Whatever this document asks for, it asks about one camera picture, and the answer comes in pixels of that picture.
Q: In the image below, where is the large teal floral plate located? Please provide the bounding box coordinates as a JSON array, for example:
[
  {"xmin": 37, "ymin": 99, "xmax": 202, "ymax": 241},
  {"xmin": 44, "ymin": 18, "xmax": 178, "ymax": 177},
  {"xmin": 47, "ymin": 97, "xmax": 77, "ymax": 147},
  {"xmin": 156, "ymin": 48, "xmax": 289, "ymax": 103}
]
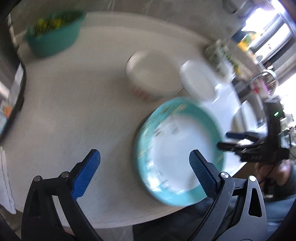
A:
[{"xmin": 133, "ymin": 97, "xmax": 224, "ymax": 207}]

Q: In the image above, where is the chrome faucet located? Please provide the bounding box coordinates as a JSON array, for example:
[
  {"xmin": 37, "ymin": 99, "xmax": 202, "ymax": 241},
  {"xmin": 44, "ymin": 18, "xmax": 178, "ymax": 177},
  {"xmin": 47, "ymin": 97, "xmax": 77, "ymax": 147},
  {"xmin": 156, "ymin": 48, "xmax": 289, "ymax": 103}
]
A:
[{"xmin": 249, "ymin": 69, "xmax": 279, "ymax": 100}]

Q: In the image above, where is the plain white bowl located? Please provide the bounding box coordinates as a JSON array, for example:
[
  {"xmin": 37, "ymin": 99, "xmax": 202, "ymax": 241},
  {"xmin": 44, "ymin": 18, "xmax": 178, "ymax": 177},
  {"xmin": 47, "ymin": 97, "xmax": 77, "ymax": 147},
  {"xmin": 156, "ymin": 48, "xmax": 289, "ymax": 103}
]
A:
[{"xmin": 180, "ymin": 60, "xmax": 220, "ymax": 102}]

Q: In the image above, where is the white shallow bowl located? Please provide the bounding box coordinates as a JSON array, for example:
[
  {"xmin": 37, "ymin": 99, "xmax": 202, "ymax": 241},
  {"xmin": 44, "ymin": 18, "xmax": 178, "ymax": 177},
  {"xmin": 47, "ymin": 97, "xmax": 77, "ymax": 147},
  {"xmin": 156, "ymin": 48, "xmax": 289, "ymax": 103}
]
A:
[{"xmin": 231, "ymin": 101, "xmax": 257, "ymax": 133}]

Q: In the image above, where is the person's right hand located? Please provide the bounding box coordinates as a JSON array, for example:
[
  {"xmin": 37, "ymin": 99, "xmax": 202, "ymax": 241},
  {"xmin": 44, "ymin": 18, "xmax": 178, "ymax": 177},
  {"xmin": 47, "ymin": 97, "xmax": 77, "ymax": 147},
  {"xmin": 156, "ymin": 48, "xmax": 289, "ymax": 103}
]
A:
[{"xmin": 255, "ymin": 160, "xmax": 292, "ymax": 189}]

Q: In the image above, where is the yellow cooking oil bottle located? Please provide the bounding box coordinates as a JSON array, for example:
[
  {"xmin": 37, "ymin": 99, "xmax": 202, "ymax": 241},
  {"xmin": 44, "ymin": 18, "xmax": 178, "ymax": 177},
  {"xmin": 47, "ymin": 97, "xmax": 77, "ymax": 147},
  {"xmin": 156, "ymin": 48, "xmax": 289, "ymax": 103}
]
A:
[{"xmin": 237, "ymin": 31, "xmax": 257, "ymax": 52}]

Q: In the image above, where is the plastic bag of greens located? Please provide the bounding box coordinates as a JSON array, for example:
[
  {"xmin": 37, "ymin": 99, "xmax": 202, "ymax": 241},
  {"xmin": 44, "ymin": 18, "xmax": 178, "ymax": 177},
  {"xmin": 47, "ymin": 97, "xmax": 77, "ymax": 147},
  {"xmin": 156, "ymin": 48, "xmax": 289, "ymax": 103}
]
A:
[{"xmin": 204, "ymin": 39, "xmax": 239, "ymax": 83}]

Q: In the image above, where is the person's right forearm grey sleeve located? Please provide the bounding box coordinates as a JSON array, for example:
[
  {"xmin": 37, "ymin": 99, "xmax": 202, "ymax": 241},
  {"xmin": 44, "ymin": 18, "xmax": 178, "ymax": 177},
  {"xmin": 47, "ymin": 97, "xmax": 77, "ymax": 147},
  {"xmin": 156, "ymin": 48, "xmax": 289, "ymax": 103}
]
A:
[{"xmin": 264, "ymin": 165, "xmax": 295, "ymax": 237}]

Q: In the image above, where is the steel rice cooker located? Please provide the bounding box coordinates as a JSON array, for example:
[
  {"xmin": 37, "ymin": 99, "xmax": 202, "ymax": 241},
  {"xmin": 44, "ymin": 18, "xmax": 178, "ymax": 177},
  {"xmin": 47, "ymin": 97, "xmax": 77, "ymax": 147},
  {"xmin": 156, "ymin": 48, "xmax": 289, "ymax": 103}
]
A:
[{"xmin": 1, "ymin": 17, "xmax": 27, "ymax": 141}]

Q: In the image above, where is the green basin with vegetables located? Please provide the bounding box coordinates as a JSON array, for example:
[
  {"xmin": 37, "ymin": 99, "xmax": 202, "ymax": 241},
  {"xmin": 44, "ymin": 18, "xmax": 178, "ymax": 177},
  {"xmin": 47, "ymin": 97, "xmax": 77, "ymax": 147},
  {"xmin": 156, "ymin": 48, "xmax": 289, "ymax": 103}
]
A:
[{"xmin": 23, "ymin": 9, "xmax": 86, "ymax": 58}]

